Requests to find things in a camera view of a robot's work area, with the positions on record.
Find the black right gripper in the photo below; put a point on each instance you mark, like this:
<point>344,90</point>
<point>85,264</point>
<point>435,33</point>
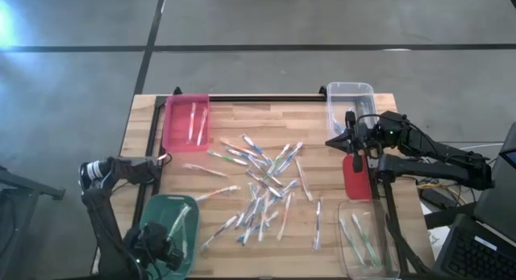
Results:
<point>364,139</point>

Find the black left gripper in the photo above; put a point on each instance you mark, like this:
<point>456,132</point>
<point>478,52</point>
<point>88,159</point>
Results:
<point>155,237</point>

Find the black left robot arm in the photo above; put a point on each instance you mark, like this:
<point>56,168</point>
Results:
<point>101,215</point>

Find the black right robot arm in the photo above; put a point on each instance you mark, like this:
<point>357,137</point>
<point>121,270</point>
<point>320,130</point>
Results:
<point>435,167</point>

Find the green plastic bin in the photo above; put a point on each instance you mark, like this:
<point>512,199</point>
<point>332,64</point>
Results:
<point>155,209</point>

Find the red flat plastic lid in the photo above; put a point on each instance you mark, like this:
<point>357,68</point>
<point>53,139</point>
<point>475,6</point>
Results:
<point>356,179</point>

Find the clear deep plastic bin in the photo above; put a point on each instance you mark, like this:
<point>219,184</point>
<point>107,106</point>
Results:
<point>350,94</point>

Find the clear shallow plastic tray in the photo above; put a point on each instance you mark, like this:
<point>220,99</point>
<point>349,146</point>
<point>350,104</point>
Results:
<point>346,207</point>

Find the white toothbrush at edge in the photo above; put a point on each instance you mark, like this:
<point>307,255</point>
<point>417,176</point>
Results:
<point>219,232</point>

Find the black power adapter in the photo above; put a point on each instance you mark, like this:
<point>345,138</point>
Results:
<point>434,197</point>

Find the pink plastic bin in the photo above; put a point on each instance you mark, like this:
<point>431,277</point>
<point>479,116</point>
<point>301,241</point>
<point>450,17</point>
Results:
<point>179,126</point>

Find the black metal stand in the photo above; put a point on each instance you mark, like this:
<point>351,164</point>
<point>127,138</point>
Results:
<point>24,187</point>

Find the black laptop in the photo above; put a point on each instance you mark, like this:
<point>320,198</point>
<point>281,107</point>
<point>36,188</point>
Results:
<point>471,256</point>

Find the black frame corner bracket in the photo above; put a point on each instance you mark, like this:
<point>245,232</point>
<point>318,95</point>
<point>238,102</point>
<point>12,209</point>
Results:
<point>322,90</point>
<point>177,90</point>

